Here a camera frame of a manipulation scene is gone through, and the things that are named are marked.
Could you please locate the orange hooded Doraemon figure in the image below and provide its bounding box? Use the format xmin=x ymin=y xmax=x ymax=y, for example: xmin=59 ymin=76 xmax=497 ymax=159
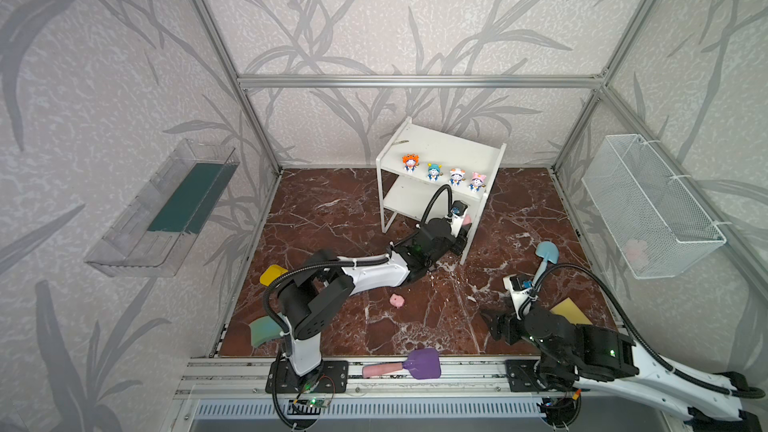
xmin=402 ymin=154 xmax=419 ymax=173

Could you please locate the blue green Doraemon figure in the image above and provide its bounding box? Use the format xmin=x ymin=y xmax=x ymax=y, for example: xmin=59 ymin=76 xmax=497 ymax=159
xmin=427 ymin=163 xmax=442 ymax=182

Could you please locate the green circuit board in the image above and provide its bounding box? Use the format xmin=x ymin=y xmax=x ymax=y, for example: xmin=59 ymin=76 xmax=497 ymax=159
xmin=291 ymin=397 xmax=333 ymax=414

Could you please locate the light blue toy shovel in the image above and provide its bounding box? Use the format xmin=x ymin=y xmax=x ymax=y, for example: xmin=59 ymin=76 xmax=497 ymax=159
xmin=533 ymin=241 xmax=559 ymax=284

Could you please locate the pink toy in basket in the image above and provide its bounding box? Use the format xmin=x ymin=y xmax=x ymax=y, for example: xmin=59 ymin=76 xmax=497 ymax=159
xmin=623 ymin=239 xmax=650 ymax=271

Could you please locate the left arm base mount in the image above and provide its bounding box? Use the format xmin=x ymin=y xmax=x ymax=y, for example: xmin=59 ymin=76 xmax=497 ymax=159
xmin=265 ymin=358 xmax=349 ymax=394

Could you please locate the white wire mesh basket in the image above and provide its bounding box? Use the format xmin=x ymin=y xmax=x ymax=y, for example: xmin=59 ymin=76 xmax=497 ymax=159
xmin=582 ymin=134 xmax=727 ymax=280

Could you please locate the clear plastic wall bin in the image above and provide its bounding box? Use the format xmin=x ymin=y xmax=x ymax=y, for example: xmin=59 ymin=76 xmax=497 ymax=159
xmin=85 ymin=139 xmax=240 ymax=278

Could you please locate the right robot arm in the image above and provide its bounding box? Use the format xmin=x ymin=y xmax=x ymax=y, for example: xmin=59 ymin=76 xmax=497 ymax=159
xmin=480 ymin=264 xmax=766 ymax=431

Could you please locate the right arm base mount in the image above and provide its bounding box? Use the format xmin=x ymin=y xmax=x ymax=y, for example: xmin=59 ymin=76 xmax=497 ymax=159
xmin=504 ymin=357 xmax=579 ymax=393

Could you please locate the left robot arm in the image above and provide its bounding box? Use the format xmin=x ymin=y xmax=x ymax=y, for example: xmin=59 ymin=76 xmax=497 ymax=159
xmin=262 ymin=185 xmax=470 ymax=379

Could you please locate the white hooded Doraemon figure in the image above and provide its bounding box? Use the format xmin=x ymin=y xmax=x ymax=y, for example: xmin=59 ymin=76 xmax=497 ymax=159
xmin=449 ymin=168 xmax=466 ymax=187

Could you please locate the pink hooded Doraemon figure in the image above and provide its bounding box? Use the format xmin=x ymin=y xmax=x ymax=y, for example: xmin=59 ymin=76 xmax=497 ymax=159
xmin=469 ymin=172 xmax=487 ymax=193

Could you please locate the purple toy spatula pink handle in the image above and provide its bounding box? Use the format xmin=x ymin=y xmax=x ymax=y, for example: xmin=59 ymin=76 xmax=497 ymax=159
xmin=362 ymin=348 xmax=442 ymax=380

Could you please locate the white two-tier shelf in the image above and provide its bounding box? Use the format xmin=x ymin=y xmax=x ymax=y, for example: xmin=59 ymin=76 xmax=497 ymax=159
xmin=375 ymin=118 xmax=506 ymax=264

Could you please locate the yellow sponge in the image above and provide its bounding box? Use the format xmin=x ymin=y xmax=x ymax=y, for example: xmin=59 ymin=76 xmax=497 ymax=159
xmin=550 ymin=298 xmax=592 ymax=325

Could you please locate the yellow toy shovel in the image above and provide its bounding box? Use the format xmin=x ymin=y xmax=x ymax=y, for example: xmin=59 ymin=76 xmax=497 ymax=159
xmin=259 ymin=264 xmax=288 ymax=287

